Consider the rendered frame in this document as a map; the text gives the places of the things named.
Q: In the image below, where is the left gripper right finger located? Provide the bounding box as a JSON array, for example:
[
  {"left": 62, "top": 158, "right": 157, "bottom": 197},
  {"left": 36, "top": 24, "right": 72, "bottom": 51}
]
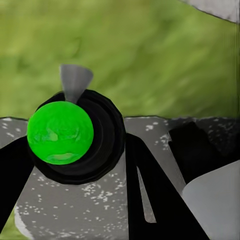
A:
[{"left": 124, "top": 132, "right": 209, "bottom": 240}]

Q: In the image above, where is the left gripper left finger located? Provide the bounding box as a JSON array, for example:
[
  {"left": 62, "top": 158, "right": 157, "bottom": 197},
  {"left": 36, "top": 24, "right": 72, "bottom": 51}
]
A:
[{"left": 0, "top": 136, "right": 35, "bottom": 231}]

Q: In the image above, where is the insectifuge atomizer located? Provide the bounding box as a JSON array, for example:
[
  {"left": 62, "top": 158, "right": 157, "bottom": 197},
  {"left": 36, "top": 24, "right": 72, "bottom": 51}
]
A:
[{"left": 26, "top": 63, "right": 126, "bottom": 186}]

